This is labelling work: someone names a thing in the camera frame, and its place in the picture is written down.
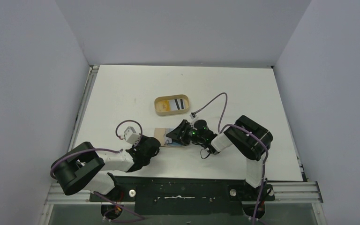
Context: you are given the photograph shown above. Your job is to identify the light blue card sleeves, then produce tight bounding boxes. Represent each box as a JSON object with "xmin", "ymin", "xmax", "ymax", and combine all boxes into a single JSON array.
[{"xmin": 163, "ymin": 128, "xmax": 182, "ymax": 147}]

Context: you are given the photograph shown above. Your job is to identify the gold VIP card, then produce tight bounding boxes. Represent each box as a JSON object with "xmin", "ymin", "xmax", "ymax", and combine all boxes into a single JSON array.
[{"xmin": 158, "ymin": 100, "xmax": 171, "ymax": 112}]

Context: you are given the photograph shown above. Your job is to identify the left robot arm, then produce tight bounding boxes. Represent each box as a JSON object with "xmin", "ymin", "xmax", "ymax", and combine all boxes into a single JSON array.
[{"xmin": 50, "ymin": 136, "xmax": 161, "ymax": 201}]

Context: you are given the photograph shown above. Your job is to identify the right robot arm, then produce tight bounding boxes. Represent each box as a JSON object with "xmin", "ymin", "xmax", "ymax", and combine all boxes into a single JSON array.
[{"xmin": 165, "ymin": 115, "xmax": 273, "ymax": 200}]

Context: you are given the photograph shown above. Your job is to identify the beige oval plastic tray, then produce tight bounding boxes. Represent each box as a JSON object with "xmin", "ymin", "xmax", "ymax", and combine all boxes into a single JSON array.
[{"xmin": 154, "ymin": 94, "xmax": 190, "ymax": 116}]

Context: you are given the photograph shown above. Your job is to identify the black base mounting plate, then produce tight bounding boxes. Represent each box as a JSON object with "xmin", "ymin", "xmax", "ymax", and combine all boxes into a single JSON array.
[{"xmin": 105, "ymin": 176, "xmax": 275, "ymax": 217}]

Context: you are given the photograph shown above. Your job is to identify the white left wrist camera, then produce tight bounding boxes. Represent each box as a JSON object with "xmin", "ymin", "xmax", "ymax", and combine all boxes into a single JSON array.
[{"xmin": 124, "ymin": 127, "xmax": 141, "ymax": 145}]

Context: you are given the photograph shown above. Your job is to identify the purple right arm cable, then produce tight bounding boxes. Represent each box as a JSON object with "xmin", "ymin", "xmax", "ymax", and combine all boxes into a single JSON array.
[{"xmin": 191, "ymin": 92, "xmax": 270, "ymax": 225}]

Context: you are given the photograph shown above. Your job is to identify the aluminium frame rail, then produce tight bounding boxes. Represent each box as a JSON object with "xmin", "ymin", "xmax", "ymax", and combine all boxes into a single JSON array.
[{"xmin": 38, "ymin": 182, "xmax": 328, "ymax": 225}]

